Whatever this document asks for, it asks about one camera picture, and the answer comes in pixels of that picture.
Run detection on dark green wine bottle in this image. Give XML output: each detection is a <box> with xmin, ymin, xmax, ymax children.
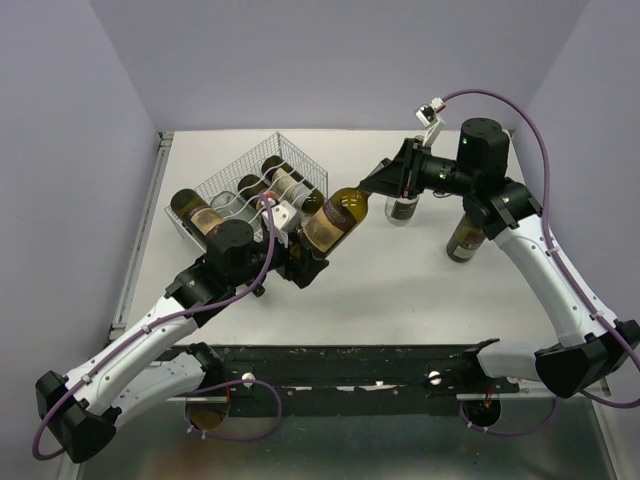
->
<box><xmin>237</xmin><ymin>174</ymin><xmax>280</xmax><ymax>211</ymax></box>

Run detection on short clear glass bottle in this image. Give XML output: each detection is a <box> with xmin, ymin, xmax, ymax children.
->
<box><xmin>210</xmin><ymin>190</ymin><xmax>254</xmax><ymax>223</ymax></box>

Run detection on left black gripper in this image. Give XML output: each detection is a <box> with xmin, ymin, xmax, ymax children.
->
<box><xmin>229</xmin><ymin>229</ymin><xmax>330</xmax><ymax>289</ymax></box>

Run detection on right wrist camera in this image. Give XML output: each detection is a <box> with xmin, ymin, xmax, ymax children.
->
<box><xmin>415</xmin><ymin>97</ymin><xmax>446</xmax><ymax>148</ymax></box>

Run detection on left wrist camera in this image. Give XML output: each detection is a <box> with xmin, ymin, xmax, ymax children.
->
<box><xmin>262</xmin><ymin>200</ymin><xmax>301</xmax><ymax>245</ymax></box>

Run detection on olive green wine bottle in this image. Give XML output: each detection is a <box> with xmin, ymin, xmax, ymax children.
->
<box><xmin>301</xmin><ymin>187</ymin><xmax>371</xmax><ymax>259</ymax></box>

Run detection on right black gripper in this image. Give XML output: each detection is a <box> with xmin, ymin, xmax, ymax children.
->
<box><xmin>360</xmin><ymin>137</ymin><xmax>478</xmax><ymax>199</ymax></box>

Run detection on purple cable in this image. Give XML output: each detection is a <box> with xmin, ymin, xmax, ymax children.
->
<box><xmin>439</xmin><ymin>89</ymin><xmax>640</xmax><ymax>436</ymax></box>
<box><xmin>32</xmin><ymin>197</ymin><xmax>281</xmax><ymax>460</ymax></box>

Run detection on white wire wine rack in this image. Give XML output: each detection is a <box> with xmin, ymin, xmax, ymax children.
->
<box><xmin>165</xmin><ymin>132</ymin><xmax>328</xmax><ymax>251</ymax></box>

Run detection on aluminium frame rail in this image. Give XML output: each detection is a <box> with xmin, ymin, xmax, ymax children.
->
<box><xmin>457</xmin><ymin>379</ymin><xmax>611</xmax><ymax>403</ymax></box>

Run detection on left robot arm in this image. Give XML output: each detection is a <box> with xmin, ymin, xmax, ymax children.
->
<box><xmin>32</xmin><ymin>220</ymin><xmax>328</xmax><ymax>463</ymax></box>

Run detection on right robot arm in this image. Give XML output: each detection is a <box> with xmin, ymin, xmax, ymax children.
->
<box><xmin>359</xmin><ymin>118</ymin><xmax>639</xmax><ymax>398</ymax></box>

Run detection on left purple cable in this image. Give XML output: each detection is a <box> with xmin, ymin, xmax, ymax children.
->
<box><xmin>32</xmin><ymin>197</ymin><xmax>281</xmax><ymax>460</ymax></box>

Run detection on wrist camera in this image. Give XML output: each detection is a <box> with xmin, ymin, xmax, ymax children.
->
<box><xmin>415</xmin><ymin>97</ymin><xmax>446</xmax><ymax>148</ymax></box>
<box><xmin>262</xmin><ymin>200</ymin><xmax>301</xmax><ymax>245</ymax></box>

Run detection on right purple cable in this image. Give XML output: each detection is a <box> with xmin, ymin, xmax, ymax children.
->
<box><xmin>439</xmin><ymin>89</ymin><xmax>640</xmax><ymax>436</ymax></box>

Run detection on tall clear glass bottle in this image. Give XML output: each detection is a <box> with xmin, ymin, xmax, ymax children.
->
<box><xmin>385</xmin><ymin>197</ymin><xmax>419</xmax><ymax>226</ymax></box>

